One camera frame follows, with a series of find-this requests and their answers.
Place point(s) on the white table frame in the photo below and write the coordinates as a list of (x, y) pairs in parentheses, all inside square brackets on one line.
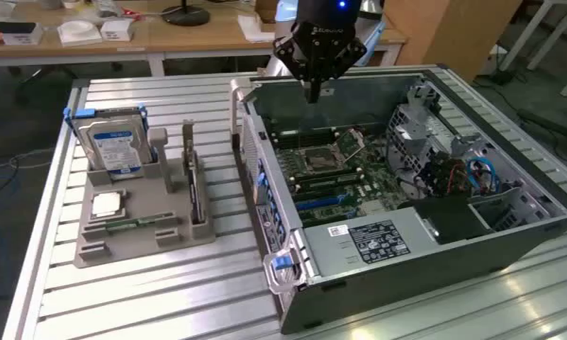
[(538, 32)]

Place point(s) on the grey plastic parts rack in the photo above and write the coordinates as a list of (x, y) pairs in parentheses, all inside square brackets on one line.
[(136, 248)]

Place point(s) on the blue case latch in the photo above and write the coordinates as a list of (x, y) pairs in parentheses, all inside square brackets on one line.
[(281, 263)]

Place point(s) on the green RAM stick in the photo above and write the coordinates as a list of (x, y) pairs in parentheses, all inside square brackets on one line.
[(132, 223)]

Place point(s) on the metal socket cover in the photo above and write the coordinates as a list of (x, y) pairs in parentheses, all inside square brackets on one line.
[(351, 143)]

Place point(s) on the grey disk bay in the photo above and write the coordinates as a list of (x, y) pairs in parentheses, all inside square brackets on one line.
[(510, 209)]

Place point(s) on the graphics card with metal bracket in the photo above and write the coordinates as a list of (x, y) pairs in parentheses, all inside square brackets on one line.
[(196, 198)]

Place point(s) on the white box with round dish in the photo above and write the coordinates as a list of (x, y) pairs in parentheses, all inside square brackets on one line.
[(78, 33)]

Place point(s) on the small white labelled box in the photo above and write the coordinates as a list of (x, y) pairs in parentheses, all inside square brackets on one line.
[(117, 30)]

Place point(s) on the white box with black lid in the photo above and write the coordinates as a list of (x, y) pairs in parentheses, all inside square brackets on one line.
[(21, 33)]

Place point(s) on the silver CPU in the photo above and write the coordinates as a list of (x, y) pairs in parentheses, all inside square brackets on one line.
[(106, 204)]

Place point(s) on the white paper stack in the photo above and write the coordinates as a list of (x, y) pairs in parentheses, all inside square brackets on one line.
[(254, 30)]

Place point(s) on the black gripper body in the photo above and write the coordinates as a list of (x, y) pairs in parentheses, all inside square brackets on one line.
[(323, 39)]

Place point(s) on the black air duct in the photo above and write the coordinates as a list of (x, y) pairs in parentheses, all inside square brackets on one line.
[(448, 219)]

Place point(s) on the wooden cabinet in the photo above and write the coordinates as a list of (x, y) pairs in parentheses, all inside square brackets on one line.
[(453, 35)]

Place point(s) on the green motherboard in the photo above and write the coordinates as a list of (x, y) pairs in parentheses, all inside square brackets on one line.
[(375, 177)]

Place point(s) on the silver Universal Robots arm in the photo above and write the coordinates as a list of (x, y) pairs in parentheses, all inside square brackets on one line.
[(275, 67)]

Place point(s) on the silver drive cage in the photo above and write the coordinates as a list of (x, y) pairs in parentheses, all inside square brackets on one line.
[(411, 138)]

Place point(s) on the open black PC case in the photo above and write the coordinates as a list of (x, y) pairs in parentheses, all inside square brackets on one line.
[(405, 283)]

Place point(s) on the blue expansion slot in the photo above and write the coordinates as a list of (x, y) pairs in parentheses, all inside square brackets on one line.
[(321, 203)]

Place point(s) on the grey power supply unit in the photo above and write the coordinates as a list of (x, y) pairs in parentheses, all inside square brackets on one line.
[(331, 255)]

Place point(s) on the wooden desk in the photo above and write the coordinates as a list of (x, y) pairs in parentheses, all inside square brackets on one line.
[(52, 50)]

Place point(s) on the black lamp base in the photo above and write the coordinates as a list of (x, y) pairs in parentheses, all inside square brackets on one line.
[(186, 16)]

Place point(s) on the CPU socket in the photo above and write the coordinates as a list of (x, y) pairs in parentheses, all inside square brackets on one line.
[(321, 160)]

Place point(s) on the hard disk with blue caddy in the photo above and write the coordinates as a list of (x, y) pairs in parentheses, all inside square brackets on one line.
[(113, 148)]

